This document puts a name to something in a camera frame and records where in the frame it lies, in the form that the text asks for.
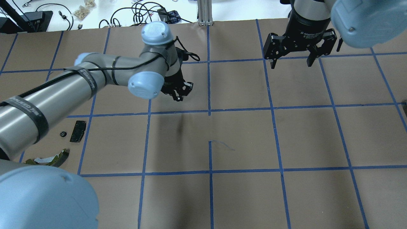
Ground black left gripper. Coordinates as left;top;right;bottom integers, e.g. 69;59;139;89
161;47;194;102

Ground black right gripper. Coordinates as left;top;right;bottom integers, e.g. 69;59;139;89
263;0;337;69

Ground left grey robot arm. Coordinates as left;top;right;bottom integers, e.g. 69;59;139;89
0;21;193;229

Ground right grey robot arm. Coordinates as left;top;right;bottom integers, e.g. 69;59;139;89
263;0;407;69

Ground black metal plate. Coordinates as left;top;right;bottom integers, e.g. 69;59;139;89
70;120;87;142

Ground bag of small parts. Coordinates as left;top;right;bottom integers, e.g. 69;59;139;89
72;0;96;21

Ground green brake shoe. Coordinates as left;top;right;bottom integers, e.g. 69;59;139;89
24;148;70;168

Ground black tangled cables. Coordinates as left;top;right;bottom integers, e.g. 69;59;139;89
99;1;193;28

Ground aluminium frame post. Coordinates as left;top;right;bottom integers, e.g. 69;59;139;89
197;0;213;26

